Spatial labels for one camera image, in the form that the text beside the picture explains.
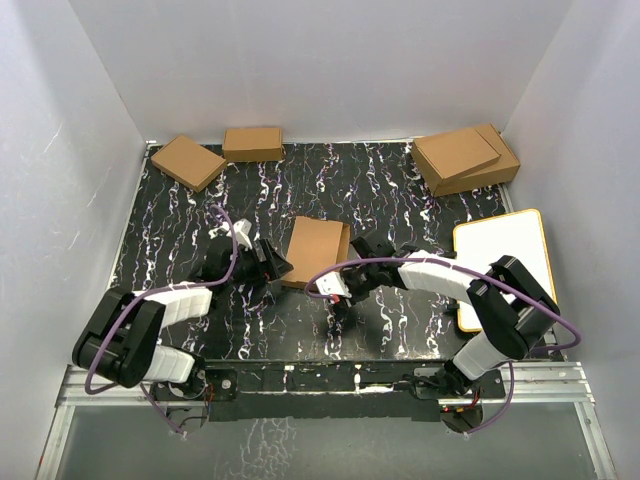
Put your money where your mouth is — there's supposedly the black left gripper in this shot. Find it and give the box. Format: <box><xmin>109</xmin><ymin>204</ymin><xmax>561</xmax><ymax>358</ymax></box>
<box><xmin>224</xmin><ymin>239</ymin><xmax>292</xmax><ymax>288</ymax></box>

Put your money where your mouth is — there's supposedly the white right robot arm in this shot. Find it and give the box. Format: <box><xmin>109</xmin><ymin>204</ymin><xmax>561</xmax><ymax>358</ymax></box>
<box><xmin>336</xmin><ymin>237</ymin><xmax>560</xmax><ymax>397</ymax></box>

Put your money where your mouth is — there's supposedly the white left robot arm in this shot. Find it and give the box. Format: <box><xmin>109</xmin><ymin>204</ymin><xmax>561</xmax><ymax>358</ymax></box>
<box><xmin>72</xmin><ymin>237</ymin><xmax>293</xmax><ymax>399</ymax></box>

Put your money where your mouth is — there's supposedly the small cardboard box top right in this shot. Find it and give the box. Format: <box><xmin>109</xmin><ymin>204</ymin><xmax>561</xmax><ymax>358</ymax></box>
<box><xmin>411</xmin><ymin>128</ymin><xmax>500</xmax><ymax>190</ymax></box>

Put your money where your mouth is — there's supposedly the large cardboard box bottom right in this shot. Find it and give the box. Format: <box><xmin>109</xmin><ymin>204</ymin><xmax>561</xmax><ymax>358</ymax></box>
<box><xmin>435</xmin><ymin>123</ymin><xmax>520</xmax><ymax>196</ymax></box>

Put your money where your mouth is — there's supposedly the white board with yellow rim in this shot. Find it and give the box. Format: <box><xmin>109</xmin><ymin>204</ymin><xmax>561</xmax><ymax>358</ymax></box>
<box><xmin>452</xmin><ymin>208</ymin><xmax>557</xmax><ymax>333</ymax></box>

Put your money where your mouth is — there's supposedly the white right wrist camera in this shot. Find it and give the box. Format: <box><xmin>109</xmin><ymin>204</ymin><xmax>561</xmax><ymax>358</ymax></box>
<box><xmin>315</xmin><ymin>271</ymin><xmax>351</xmax><ymax>299</ymax></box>

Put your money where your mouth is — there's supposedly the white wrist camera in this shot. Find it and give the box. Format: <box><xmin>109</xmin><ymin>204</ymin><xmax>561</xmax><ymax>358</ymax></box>
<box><xmin>228</xmin><ymin>219</ymin><xmax>253</xmax><ymax>250</ymax></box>
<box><xmin>315</xmin><ymin>271</ymin><xmax>351</xmax><ymax>299</ymax></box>

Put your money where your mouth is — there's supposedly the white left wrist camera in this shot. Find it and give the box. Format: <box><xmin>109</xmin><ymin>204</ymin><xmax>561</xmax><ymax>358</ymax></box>
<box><xmin>228</xmin><ymin>219</ymin><xmax>253</xmax><ymax>250</ymax></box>

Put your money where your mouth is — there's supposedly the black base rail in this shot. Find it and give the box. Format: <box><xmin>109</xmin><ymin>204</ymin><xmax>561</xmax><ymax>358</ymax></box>
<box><xmin>151</xmin><ymin>360</ymin><xmax>506</xmax><ymax>422</ymax></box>

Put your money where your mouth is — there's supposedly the aluminium frame rail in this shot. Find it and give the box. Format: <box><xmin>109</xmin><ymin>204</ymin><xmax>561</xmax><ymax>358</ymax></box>
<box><xmin>499</xmin><ymin>362</ymin><xmax>617</xmax><ymax>480</ymax></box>

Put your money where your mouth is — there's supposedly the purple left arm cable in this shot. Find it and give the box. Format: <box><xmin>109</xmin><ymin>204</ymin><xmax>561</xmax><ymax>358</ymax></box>
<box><xmin>83</xmin><ymin>204</ymin><xmax>239</xmax><ymax>437</ymax></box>

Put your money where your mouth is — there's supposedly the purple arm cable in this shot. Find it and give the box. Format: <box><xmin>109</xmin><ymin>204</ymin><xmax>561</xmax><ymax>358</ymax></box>
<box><xmin>303</xmin><ymin>257</ymin><xmax>584</xmax><ymax>432</ymax></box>
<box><xmin>83</xmin><ymin>204</ymin><xmax>239</xmax><ymax>437</ymax></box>

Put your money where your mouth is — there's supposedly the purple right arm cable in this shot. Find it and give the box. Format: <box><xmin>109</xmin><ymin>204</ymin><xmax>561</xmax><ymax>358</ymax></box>
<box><xmin>303</xmin><ymin>257</ymin><xmax>584</xmax><ymax>432</ymax></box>

